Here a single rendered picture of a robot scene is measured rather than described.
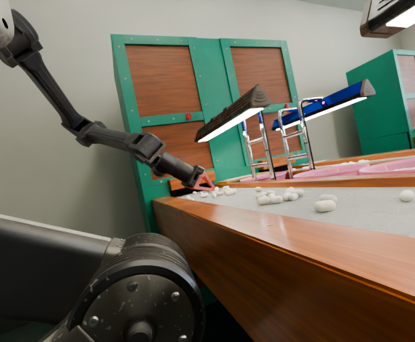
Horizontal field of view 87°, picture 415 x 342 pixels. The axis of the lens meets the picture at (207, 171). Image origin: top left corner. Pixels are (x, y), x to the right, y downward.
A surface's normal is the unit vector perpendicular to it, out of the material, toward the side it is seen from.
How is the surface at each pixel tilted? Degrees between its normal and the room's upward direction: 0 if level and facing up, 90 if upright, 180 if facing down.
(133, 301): 89
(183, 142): 90
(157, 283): 89
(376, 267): 0
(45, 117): 90
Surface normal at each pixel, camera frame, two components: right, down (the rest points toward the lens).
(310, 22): 0.40, -0.08
